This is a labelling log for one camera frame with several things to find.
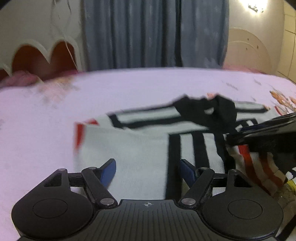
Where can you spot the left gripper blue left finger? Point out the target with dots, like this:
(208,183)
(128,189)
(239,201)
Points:
(97,181)

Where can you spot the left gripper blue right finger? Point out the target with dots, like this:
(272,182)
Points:
(199,182)

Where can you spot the white black striped sweater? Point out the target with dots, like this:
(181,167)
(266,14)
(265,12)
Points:
(148,144)

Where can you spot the pink floral bed sheet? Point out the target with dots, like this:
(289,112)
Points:
(37,128)

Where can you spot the cream arched cabinet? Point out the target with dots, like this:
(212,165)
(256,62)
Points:
(248,52)

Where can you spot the pink pillow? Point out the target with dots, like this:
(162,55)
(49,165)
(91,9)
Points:
(24,78)

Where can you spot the white red scalloped headboard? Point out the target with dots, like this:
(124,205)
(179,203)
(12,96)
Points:
(63,55)

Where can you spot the grey blue curtain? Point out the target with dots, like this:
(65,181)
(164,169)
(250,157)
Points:
(148,34)

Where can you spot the wall lamp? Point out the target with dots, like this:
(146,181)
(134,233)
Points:
(255,6)

